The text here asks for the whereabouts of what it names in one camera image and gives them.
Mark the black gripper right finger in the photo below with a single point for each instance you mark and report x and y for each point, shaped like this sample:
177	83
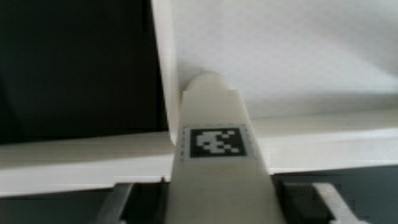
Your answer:
313	204

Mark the white desk leg block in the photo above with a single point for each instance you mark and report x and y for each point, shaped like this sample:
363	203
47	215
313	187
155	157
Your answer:
221	190

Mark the white desk top tray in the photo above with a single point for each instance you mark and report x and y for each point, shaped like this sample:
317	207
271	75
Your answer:
306	52

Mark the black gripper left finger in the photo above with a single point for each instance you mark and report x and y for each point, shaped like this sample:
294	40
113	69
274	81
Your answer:
136	204

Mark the white front fence rail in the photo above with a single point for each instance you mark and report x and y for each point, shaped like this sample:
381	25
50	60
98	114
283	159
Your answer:
308	143

